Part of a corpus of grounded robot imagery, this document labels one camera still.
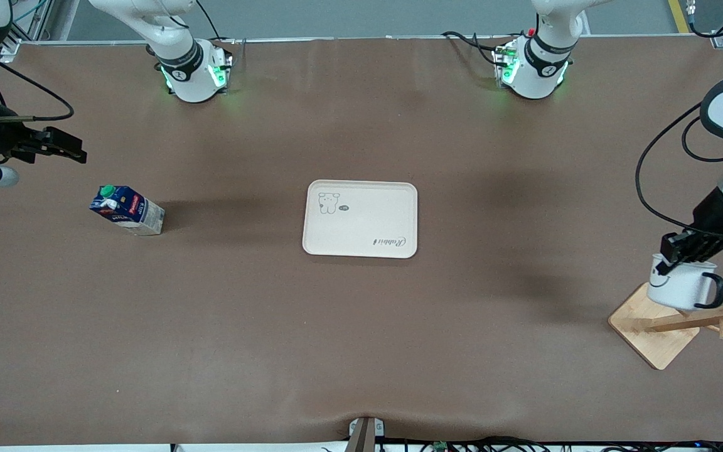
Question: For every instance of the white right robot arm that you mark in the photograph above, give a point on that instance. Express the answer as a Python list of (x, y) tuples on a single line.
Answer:
[(186, 63)]

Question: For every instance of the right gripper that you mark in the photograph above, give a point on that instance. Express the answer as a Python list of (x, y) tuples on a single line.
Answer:
[(2, 139)]

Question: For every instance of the wooden mug rack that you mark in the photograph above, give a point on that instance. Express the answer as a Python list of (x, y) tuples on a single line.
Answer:
[(656, 333)]

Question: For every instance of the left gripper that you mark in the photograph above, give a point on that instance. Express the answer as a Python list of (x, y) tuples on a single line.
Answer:
[(711, 219)]

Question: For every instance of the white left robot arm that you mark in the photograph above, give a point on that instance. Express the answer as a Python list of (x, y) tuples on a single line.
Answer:
[(540, 69)]

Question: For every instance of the white tray with bear print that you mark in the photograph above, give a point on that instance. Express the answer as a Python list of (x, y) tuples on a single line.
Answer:
[(361, 220)]

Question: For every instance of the metal table clamp bracket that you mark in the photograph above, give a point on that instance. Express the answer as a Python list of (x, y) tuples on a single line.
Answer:
[(366, 434)]

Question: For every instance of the blue and white milk carton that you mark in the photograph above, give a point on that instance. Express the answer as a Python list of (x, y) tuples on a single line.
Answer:
[(128, 210)]

